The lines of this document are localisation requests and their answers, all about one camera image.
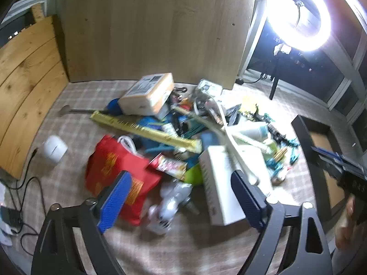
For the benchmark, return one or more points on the small orange bottle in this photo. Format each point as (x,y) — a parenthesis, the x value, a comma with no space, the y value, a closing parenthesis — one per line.
(186,103)

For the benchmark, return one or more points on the metal hand tool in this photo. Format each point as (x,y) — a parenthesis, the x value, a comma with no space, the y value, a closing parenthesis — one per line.
(80,111)

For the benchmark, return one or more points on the black box container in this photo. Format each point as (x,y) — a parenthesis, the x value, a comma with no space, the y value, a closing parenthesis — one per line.
(299,129)

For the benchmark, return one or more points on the black light stand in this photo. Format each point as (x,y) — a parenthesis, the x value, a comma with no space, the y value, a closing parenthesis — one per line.
(276,74)

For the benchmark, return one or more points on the white framed window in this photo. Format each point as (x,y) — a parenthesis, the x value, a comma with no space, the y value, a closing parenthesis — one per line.
(34,1)

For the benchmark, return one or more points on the small white round device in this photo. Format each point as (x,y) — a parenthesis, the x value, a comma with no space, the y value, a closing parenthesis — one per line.
(54,149)

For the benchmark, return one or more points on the beige long stick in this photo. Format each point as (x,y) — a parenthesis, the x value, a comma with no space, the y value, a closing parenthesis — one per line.
(197,119)

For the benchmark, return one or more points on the white labelled box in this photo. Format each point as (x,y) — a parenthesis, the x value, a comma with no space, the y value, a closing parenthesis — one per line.
(209,87)

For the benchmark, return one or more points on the blue plastic tool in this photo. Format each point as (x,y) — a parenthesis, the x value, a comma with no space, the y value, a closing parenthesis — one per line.
(276,163)

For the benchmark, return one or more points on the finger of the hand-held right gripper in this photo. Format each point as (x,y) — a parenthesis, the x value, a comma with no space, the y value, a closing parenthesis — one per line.
(329,166)
(338,158)

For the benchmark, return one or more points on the white plastic bag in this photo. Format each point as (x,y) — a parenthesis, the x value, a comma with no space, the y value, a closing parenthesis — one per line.
(172,203)

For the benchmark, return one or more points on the pine wooden board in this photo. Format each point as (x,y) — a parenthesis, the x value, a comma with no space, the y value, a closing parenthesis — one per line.
(25,86)

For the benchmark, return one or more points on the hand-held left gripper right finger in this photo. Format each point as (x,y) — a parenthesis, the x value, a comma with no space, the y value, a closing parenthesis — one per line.
(248,203)

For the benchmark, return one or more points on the glass sliding door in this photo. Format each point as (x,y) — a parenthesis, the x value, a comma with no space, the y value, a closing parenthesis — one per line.
(315,68)

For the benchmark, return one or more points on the green tube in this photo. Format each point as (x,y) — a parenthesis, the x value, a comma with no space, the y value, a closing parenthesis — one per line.
(195,174)

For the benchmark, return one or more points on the long yellow packet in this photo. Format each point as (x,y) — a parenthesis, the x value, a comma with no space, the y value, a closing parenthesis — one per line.
(134,127)

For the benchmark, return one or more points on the red printed bag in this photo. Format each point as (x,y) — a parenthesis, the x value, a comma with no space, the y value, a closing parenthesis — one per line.
(111,160)

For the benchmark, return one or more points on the white bottle with blue cap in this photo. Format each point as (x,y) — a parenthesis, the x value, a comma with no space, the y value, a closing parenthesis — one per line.
(251,130)

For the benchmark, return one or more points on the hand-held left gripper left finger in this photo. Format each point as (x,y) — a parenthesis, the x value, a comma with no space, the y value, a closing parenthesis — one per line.
(114,203)

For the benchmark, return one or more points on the white cardboard box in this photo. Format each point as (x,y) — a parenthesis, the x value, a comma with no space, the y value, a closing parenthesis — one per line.
(218,183)

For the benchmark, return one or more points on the orange white tissue pack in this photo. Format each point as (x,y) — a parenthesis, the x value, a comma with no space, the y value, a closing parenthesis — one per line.
(146,94)

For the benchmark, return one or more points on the red white creamer packet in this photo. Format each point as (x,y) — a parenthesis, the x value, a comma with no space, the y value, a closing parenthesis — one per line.
(169,166)

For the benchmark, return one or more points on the yellow green packet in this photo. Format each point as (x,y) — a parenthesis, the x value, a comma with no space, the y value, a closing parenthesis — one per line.
(249,106)

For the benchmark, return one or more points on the person's right hand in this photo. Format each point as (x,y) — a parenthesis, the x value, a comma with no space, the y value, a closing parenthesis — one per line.
(345,229)

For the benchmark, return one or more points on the blue rubber bulb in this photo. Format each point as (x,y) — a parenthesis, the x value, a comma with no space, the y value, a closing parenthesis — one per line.
(113,106)

